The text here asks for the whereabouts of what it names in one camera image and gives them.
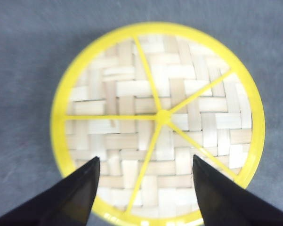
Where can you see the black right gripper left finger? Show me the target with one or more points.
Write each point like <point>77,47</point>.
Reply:
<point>67,203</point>

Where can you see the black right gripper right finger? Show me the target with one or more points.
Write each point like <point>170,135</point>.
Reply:
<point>223,203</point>

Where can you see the woven bamboo steamer lid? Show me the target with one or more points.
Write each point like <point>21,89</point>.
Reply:
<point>146,98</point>

